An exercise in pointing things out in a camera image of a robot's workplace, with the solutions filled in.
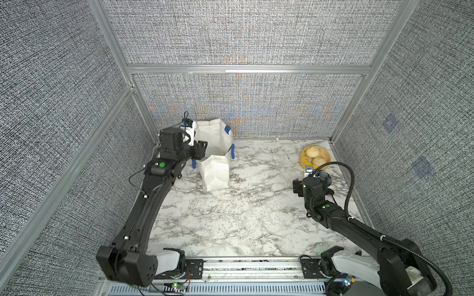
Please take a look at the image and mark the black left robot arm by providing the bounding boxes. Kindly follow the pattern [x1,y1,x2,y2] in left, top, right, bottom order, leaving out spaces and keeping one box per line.
[96,125,207,287]

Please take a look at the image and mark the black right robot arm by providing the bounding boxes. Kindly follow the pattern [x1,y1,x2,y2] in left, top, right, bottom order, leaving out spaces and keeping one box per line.
[293,176,436,296]

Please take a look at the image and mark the dark blue patterned bowl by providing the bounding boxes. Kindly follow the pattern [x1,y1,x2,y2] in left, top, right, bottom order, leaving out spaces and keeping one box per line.
[315,170,332,186]

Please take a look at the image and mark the cream steamed bun near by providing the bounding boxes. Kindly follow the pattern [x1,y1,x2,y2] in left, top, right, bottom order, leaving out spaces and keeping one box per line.
[312,157,327,168]

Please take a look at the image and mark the cream steamed bun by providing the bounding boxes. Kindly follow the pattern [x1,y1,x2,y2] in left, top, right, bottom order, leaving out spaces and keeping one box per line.
[305,146,320,159]
[312,157,327,168]

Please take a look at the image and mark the yellow rimmed wooden steamer basket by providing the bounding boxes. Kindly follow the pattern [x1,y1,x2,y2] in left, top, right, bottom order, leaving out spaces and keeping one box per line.
[299,146,332,169]

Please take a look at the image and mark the cream steamed bun far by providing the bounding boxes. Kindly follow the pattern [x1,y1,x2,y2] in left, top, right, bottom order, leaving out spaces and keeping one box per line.
[305,146,320,159]

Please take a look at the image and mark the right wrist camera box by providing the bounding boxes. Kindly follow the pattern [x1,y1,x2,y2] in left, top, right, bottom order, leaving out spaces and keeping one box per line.
[304,165,314,178]

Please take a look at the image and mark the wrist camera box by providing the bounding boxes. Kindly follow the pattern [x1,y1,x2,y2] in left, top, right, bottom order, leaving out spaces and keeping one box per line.
[181,118,197,146]
[304,165,314,178]

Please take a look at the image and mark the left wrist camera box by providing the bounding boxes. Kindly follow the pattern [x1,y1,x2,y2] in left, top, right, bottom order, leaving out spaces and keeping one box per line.
[181,118,197,146]

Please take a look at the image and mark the white canvas bag blue handles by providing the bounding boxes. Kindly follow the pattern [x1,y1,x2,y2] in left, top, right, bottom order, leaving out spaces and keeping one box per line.
[192,118,235,192]

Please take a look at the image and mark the black corrugated cable conduit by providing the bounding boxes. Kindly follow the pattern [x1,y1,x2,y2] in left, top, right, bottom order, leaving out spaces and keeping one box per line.
[310,162,453,296]

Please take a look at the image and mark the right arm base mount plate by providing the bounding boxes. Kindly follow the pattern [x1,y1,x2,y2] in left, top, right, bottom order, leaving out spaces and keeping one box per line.
[299,254,330,279]

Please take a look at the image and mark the aluminium front rail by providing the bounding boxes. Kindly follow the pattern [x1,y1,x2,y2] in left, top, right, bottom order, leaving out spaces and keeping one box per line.
[93,257,415,296]

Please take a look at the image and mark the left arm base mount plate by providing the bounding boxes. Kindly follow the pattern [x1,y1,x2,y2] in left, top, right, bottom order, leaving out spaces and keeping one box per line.
[154,259,204,281]

